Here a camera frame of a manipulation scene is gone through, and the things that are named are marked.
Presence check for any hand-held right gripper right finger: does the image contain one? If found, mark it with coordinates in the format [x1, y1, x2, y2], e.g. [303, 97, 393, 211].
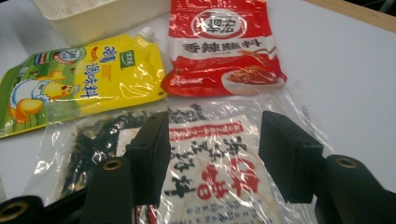
[258, 110, 326, 204]

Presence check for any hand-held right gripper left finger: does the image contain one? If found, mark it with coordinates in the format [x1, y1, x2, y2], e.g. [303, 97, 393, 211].
[124, 111, 172, 208]

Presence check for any clear bag of dried seaweed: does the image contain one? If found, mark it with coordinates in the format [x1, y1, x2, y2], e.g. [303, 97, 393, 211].
[22, 83, 328, 224]

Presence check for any red seasoning packet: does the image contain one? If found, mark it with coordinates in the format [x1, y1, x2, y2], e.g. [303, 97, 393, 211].
[160, 0, 288, 98]

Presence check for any white plastic basket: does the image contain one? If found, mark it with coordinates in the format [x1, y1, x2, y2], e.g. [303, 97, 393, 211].
[31, 0, 172, 48]

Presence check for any white table mat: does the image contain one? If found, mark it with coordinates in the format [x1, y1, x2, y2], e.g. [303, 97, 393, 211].
[0, 0, 396, 224]

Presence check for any yellow spout pouch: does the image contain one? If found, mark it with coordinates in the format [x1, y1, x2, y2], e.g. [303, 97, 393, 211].
[0, 27, 167, 139]

